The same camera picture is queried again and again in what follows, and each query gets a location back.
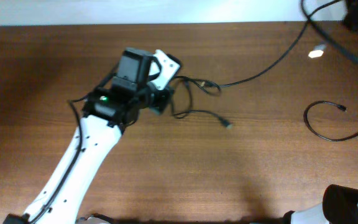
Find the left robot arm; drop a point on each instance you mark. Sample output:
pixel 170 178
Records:
pixel 139 80

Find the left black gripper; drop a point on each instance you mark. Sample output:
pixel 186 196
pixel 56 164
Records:
pixel 164 102

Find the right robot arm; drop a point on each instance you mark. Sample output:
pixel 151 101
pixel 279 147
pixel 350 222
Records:
pixel 340 204

